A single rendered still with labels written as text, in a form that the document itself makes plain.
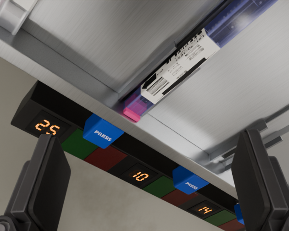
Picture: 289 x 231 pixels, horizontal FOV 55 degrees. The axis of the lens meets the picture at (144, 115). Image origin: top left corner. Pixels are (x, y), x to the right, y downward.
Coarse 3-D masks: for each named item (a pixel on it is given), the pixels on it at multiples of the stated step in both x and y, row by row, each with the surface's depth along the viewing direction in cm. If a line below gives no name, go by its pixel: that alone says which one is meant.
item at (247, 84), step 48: (48, 0) 17; (96, 0) 17; (144, 0) 17; (192, 0) 17; (288, 0) 17; (96, 48) 19; (144, 48) 19; (240, 48) 19; (288, 48) 19; (192, 96) 22; (240, 96) 22; (288, 96) 22; (288, 144) 26
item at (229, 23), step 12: (240, 0) 16; (252, 0) 15; (264, 0) 15; (276, 0) 15; (228, 12) 16; (240, 12) 16; (252, 12) 16; (216, 24) 17; (228, 24) 16; (240, 24) 16; (216, 36) 17; (228, 36) 17; (132, 96) 21; (132, 108) 21; (144, 108) 21
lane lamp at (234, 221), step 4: (232, 220) 37; (236, 220) 37; (224, 224) 38; (228, 224) 38; (232, 224) 38; (236, 224) 38; (240, 224) 38; (224, 228) 39; (228, 228) 39; (232, 228) 39; (236, 228) 39; (240, 228) 39
